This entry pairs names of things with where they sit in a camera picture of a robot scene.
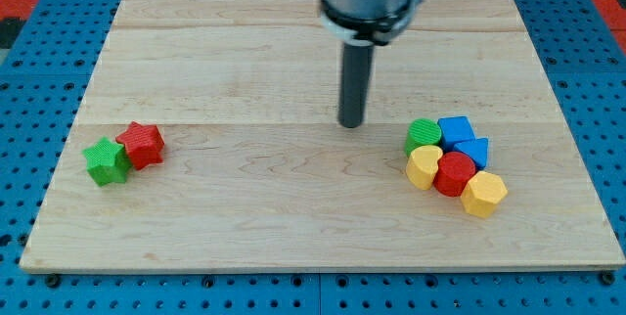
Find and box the black flange mount ring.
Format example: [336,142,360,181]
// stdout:
[319,0,425,46]

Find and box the blue cube block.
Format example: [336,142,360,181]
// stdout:
[437,115,475,152]

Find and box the yellow heart block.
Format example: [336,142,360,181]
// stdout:
[406,145,443,190]

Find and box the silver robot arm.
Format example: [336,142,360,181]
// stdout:
[319,0,424,128]

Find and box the green cylinder block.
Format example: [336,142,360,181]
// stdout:
[404,118,442,157]

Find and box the wooden board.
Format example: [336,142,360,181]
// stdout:
[20,0,625,274]

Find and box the red cylinder block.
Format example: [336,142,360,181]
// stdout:
[433,152,476,198]

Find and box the yellow hexagon block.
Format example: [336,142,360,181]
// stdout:
[460,171,509,218]

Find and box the blue triangle block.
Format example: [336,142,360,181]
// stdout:
[453,138,489,170]

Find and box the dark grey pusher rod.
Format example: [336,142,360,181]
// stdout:
[337,43,375,128]

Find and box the green star block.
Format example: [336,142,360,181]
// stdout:
[82,137,132,187]

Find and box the red star block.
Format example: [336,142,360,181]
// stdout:
[115,121,164,170]

